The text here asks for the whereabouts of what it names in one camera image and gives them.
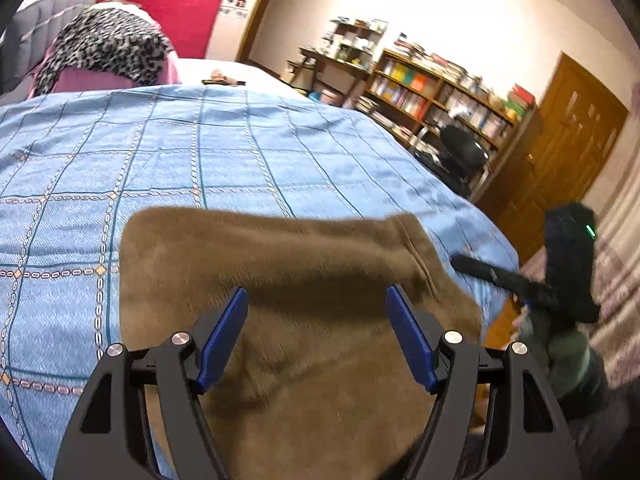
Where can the pink plastic bin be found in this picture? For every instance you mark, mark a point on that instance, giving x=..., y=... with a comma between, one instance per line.
x=327, y=96

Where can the pink floral curtain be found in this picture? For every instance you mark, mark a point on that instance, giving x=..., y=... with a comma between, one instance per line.
x=616, y=272

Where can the white bed sheet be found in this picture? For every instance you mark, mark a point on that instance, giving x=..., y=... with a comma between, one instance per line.
x=194, y=71

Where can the hair dryer on bed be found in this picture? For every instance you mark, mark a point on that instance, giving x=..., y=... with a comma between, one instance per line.
x=216, y=78

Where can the right forearm dark sleeve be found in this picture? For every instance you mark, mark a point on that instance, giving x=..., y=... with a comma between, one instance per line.
x=604, y=425

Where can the right hand green glove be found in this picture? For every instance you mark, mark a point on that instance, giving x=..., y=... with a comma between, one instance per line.
x=563, y=355

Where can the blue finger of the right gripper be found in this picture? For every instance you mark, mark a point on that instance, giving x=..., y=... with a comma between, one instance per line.
x=521, y=286

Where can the wooden bookshelf with books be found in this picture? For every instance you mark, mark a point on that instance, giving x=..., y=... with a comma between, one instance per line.
x=409, y=95

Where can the grey tufted headboard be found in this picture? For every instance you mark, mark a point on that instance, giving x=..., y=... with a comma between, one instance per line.
x=26, y=40

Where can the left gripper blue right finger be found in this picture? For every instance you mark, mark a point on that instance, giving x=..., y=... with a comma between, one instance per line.
x=417, y=352

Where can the wooden door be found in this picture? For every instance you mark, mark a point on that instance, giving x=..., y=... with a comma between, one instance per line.
x=557, y=156

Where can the blue checked bedspread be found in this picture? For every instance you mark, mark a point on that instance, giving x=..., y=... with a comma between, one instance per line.
x=76, y=166

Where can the pink folded quilt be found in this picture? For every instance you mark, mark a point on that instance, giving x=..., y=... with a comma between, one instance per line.
x=110, y=77

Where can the leopard print blanket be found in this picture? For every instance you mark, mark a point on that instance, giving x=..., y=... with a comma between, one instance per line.
x=100, y=47

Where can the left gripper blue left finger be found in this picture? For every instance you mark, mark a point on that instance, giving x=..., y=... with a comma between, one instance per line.
x=216, y=333

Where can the brown fleece pants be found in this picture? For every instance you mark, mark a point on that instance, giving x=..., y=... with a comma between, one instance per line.
x=317, y=386

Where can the wooden desk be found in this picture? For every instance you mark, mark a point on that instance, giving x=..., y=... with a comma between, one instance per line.
x=315, y=71

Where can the small wooden desk shelf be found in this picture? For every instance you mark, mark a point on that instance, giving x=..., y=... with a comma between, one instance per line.
x=353, y=41

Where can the black office chair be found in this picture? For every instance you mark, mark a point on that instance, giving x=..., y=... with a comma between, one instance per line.
x=454, y=156

